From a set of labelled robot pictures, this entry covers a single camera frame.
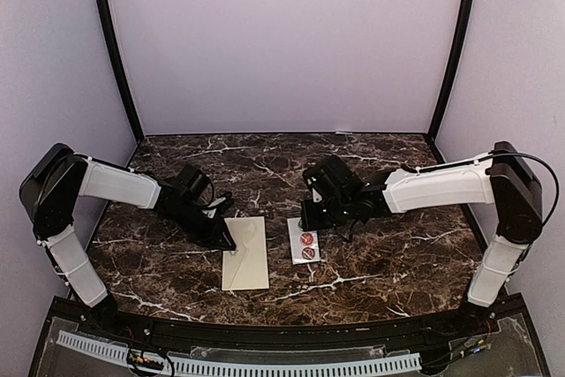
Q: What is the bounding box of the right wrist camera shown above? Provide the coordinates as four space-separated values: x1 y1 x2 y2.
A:
303 165 328 202

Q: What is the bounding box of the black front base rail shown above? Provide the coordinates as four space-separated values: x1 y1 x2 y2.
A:
49 295 524 351

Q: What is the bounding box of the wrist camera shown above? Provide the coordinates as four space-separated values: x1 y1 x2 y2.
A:
303 165 328 202
203 192 235 218

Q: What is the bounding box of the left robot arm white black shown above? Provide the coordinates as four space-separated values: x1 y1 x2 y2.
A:
19 143 237 338

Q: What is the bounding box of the left black frame post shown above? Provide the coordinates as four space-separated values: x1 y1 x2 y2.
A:
95 0 145 144

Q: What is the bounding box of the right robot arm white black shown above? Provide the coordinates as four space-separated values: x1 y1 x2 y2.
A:
299 141 555 336

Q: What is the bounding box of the white sticker sheet with seals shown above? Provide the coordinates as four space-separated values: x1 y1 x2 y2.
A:
287 218 320 265

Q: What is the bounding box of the cream paper envelope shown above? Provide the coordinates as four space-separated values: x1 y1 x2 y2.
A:
222 217 269 291

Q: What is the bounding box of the black frame post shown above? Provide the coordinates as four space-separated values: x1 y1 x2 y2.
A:
427 0 473 141
95 0 145 144

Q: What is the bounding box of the white slotted cable duct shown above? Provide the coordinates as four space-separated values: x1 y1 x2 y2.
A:
56 330 421 376

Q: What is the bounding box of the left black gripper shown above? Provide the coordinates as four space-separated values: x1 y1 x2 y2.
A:
166 203 236 251

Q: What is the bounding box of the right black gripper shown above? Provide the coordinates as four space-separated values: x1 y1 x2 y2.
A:
300 195 353 231

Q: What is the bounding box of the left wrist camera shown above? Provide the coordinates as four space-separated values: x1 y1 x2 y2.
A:
203 192 235 218

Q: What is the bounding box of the right black frame post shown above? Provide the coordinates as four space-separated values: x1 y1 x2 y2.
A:
427 0 473 141

